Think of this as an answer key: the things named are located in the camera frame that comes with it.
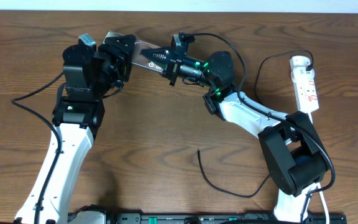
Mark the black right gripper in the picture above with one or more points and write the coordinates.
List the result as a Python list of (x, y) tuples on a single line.
[(174, 61)]

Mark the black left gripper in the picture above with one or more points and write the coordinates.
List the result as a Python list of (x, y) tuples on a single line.
[(117, 61)]

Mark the Galaxy S25 Ultra smartphone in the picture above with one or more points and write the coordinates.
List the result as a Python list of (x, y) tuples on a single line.
[(141, 56)]

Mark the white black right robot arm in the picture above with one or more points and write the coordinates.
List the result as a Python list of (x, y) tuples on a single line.
[(294, 155)]

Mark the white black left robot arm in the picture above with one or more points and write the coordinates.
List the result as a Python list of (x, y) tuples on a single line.
[(90, 72)]

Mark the white USB charger plug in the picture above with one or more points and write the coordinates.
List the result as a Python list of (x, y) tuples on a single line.
[(300, 74)]

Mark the white power strip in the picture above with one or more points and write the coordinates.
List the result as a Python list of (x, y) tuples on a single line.
[(305, 92)]

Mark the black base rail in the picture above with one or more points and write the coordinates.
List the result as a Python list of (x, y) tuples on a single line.
[(136, 218)]

